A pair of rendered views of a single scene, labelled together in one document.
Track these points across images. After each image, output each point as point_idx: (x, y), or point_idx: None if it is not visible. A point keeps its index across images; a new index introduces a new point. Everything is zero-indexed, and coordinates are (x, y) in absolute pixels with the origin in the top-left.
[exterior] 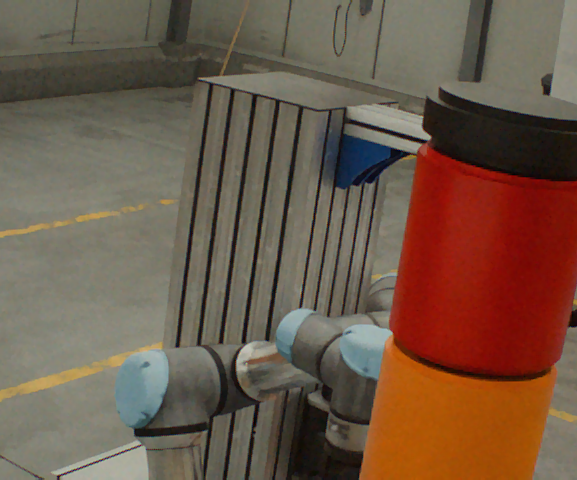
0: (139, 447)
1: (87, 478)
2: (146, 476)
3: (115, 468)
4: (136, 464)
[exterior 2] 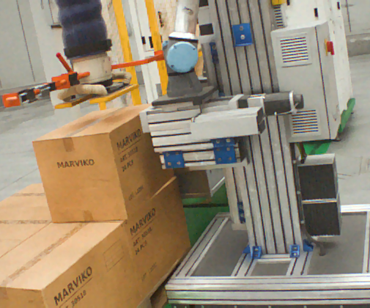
0: (316, 23)
1: (313, 21)
2: (296, 25)
3: (310, 23)
4: (306, 24)
